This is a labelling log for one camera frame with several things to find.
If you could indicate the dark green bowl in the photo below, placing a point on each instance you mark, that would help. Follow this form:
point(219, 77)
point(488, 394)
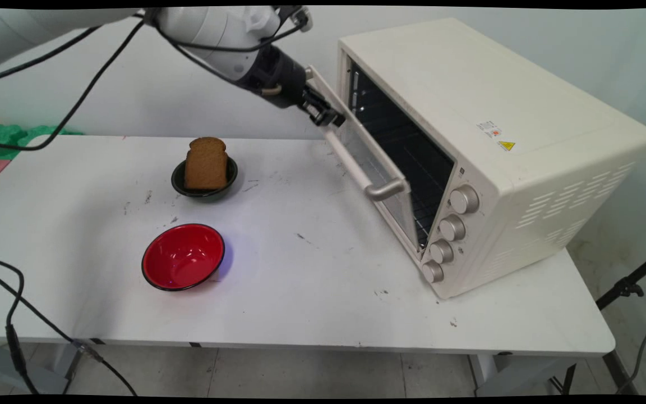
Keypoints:
point(205, 191)

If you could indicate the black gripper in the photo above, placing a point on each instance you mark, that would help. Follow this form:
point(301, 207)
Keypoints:
point(277, 76)

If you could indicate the black tripod stand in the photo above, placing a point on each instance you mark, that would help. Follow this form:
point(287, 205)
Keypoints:
point(628, 287)

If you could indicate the silver oven knob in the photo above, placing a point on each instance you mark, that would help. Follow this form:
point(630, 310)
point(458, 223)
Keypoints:
point(432, 271)
point(464, 199)
point(452, 228)
point(441, 251)

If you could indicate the white table leg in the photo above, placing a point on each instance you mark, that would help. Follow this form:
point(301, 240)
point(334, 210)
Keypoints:
point(48, 370)
point(519, 376)

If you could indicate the red bowl with black rim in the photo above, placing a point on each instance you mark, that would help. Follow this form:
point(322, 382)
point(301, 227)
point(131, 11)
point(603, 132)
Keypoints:
point(183, 257)

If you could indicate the white label sticker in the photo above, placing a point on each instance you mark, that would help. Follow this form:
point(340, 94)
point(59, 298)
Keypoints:
point(489, 128)

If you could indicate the brown bread slice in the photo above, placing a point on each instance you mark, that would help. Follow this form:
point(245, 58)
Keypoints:
point(206, 164)

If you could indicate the yellow warning sticker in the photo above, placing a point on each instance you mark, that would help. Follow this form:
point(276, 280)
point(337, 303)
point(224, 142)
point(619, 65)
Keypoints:
point(506, 146)

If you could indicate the green cloth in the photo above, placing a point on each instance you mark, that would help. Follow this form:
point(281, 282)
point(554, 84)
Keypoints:
point(14, 137)

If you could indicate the cream toaster oven body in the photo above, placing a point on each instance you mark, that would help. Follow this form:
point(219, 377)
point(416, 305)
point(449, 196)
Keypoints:
point(525, 168)

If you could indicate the glass oven door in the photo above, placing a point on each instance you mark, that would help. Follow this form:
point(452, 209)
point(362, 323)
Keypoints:
point(379, 168)

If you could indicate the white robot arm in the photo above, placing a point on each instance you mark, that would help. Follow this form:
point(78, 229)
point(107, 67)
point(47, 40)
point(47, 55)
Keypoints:
point(199, 28)

